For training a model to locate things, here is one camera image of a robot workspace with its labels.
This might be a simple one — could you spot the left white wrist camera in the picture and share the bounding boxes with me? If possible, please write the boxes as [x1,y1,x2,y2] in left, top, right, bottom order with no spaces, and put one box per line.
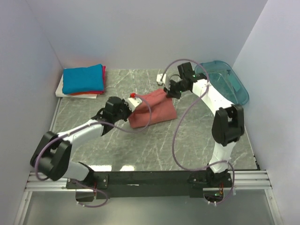
[125,93,143,112]

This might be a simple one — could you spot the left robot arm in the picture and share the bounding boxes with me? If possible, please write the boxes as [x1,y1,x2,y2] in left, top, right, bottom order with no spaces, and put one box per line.
[30,97,141,188]

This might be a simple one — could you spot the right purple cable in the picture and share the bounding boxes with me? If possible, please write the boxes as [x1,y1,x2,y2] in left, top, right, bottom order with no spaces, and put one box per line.
[163,59,235,205]

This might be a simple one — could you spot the aluminium frame rail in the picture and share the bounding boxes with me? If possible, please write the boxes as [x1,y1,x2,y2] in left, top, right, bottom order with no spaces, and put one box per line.
[14,98,282,225]

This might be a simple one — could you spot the white board under stack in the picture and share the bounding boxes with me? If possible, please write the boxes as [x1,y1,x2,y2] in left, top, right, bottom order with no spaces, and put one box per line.
[55,77,97,99]

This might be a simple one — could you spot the salmon pink t shirt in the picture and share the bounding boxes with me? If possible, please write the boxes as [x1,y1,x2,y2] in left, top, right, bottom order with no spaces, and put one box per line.
[128,89,177,128]

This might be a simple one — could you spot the teal plastic bin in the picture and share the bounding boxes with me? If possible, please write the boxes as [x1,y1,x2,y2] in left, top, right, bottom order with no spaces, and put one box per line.
[201,60,249,105]

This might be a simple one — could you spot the folded orange t shirt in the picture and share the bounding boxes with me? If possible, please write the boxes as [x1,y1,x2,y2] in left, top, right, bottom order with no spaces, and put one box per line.
[70,91,98,96]

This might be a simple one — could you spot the folded blue t shirt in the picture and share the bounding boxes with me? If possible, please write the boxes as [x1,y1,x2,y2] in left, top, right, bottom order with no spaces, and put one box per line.
[62,64,103,95]

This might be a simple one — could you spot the folded magenta t shirt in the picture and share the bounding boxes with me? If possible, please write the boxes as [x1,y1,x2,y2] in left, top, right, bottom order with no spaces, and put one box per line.
[90,66,106,95]

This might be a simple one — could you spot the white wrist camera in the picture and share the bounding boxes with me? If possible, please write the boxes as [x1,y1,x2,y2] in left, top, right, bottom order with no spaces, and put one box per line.
[156,74,170,89]
[125,93,143,112]

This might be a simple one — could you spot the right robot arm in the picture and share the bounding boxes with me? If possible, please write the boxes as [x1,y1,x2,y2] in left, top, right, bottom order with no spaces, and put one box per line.
[156,59,245,187]

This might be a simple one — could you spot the black base beam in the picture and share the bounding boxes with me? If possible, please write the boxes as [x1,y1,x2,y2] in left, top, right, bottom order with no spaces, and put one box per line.
[66,170,233,202]

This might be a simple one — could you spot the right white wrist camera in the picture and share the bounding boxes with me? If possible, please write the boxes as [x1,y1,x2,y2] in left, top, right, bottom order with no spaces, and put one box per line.
[156,74,170,89]

